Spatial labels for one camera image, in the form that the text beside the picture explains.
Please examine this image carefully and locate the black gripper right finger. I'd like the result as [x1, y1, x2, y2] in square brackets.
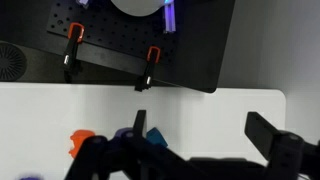
[244, 111, 320, 180]

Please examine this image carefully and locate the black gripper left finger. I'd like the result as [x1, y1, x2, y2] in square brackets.
[64, 109, 201, 180]

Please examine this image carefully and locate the black cart top panel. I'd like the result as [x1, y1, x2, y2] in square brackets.
[0, 0, 236, 94]

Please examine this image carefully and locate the orange toy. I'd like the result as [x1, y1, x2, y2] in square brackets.
[68, 129, 96, 159]

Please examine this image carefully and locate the orange black bar clamp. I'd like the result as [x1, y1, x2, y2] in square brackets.
[62, 22, 85, 74]
[134, 45, 162, 93]

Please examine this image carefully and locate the purple lit strip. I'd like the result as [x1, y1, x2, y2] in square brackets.
[162, 1, 178, 34]

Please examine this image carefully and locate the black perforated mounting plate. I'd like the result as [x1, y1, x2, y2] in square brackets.
[46, 0, 180, 78]

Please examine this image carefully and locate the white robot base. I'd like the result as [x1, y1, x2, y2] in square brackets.
[109, 0, 164, 18]

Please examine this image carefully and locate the blue foam cube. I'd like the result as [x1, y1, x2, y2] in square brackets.
[145, 127, 169, 149]

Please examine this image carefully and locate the purple fuzzy ball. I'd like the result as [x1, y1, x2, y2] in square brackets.
[18, 173, 44, 180]

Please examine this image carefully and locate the black round vent disc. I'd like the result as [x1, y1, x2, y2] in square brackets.
[0, 41, 28, 82]

